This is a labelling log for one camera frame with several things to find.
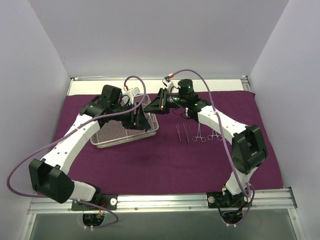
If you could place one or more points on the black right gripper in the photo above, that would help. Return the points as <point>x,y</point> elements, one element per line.
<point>162,100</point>

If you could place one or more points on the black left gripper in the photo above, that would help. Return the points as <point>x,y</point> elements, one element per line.
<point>135,118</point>

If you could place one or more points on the metal mesh instrument tray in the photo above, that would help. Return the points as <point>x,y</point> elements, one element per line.
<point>113,133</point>

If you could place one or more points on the steel probe rod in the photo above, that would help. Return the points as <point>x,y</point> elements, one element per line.
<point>178,132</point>

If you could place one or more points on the steel tweezers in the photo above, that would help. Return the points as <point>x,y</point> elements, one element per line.
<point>186,132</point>

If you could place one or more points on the steel forceps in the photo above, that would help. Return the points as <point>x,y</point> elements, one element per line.
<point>214,135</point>
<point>199,136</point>

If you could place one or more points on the purple cloth wrap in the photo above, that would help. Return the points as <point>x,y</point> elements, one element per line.
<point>160,164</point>

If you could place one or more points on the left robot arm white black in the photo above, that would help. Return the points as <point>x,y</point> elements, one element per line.
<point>49,175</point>

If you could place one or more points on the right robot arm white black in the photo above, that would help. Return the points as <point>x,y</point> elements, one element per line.
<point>248,147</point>

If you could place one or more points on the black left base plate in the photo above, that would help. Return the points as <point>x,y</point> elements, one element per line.
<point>108,201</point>

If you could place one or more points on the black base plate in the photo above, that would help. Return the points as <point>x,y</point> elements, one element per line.
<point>108,201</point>
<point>218,199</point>

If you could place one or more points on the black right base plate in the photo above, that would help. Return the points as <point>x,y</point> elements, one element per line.
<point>218,199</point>

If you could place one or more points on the aluminium front rail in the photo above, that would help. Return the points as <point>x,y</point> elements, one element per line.
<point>270,199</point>

